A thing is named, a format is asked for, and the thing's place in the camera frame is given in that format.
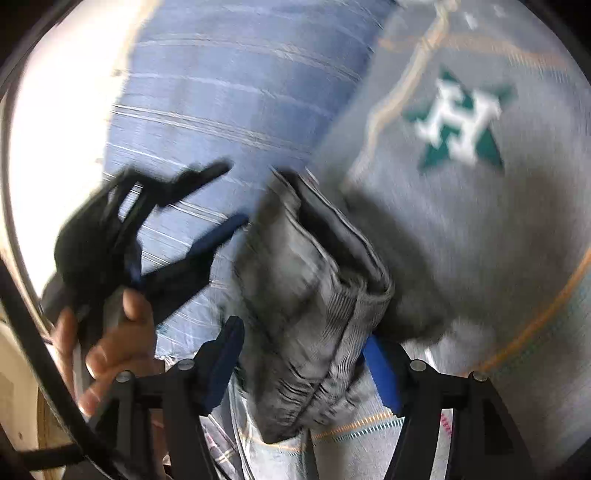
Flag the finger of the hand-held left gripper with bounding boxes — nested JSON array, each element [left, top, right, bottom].
[[131, 213, 250, 324], [148, 159, 234, 210]]

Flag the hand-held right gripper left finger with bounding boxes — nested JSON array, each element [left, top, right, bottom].
[[88, 316, 245, 480]]

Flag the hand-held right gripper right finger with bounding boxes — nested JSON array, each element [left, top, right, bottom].
[[362, 335, 539, 480]]

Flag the grey denim pants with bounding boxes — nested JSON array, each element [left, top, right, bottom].
[[233, 170, 397, 445]]

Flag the person's left hand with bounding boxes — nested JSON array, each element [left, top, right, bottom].
[[54, 291, 160, 416]]

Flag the blue plaid pillow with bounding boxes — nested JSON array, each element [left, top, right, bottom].
[[104, 0, 398, 361]]

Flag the grey star printed bedsheet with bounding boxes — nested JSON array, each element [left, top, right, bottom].
[[203, 0, 591, 480]]

